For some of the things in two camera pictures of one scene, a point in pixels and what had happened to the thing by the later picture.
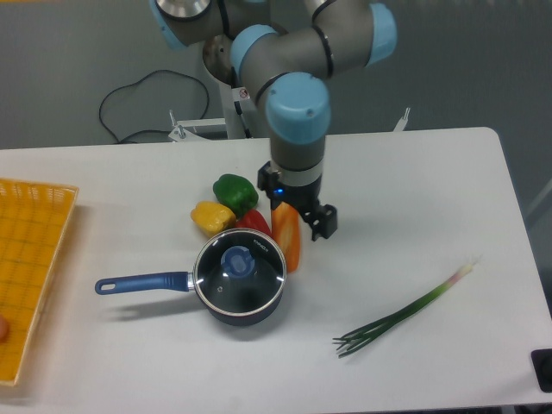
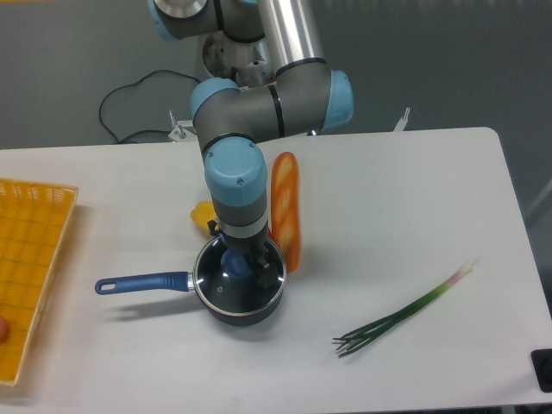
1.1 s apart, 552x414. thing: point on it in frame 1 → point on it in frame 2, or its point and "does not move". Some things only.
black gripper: [323, 219] → [253, 247]
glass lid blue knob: [240, 272] does not move
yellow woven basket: [35, 219] does not move
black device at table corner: [542, 362] does not move
